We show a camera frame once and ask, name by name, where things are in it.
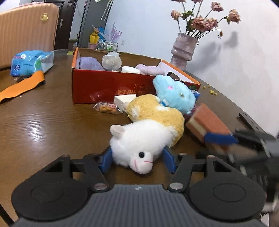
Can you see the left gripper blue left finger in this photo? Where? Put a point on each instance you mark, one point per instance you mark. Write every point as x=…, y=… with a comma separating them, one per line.
x=105, y=160

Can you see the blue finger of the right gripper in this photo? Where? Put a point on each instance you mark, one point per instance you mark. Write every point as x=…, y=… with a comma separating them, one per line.
x=220, y=139

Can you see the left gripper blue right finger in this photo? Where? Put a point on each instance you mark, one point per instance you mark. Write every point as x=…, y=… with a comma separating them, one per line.
x=170, y=159

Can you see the brown sponge block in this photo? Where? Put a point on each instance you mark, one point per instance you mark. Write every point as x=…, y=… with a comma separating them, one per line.
x=203, y=121

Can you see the yellow white alpaca plush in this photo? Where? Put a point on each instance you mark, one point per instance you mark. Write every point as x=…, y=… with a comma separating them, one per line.
x=153, y=126

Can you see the packaged snack cake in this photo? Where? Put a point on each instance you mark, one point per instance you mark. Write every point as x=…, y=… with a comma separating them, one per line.
x=107, y=107

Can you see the blue plush toy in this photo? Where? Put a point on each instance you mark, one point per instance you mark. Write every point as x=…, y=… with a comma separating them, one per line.
x=174, y=94

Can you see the white round sponge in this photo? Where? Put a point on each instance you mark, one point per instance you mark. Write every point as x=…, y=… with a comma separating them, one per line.
x=128, y=69

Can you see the clear plastic bottle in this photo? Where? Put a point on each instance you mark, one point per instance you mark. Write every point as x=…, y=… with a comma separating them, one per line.
x=111, y=61

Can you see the yellow crumbs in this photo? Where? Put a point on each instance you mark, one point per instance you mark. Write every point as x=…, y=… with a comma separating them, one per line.
x=212, y=92

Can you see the blue white carton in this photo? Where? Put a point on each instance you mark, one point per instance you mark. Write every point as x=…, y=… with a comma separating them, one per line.
x=196, y=94

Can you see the red cardboard box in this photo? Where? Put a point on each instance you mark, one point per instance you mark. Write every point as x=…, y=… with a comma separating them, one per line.
x=89, y=87

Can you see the pink folded towel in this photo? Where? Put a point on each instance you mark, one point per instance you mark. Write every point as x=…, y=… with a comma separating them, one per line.
x=150, y=70

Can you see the pink ribbed vase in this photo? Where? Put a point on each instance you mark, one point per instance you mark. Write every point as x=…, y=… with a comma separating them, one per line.
x=183, y=50

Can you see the purple folded towel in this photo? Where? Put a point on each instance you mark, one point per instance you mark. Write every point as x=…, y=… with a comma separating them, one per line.
x=88, y=63

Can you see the orange shoehorn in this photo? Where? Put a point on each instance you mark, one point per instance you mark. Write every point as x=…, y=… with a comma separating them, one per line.
x=23, y=86

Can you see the dried pink flowers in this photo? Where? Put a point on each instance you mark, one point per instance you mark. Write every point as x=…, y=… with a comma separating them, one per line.
x=198, y=26

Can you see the cluttered storage rack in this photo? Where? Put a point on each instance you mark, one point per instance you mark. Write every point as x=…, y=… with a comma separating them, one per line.
x=99, y=40

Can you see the blue tissue pack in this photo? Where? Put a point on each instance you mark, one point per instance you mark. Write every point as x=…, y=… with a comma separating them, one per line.
x=28, y=62

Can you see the grey refrigerator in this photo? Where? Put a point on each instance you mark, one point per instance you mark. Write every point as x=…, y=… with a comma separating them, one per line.
x=93, y=22

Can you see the peach suitcase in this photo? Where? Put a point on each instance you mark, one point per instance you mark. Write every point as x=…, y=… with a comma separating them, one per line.
x=27, y=27

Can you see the dark brown door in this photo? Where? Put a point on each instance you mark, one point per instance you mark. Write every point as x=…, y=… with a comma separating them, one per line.
x=66, y=10

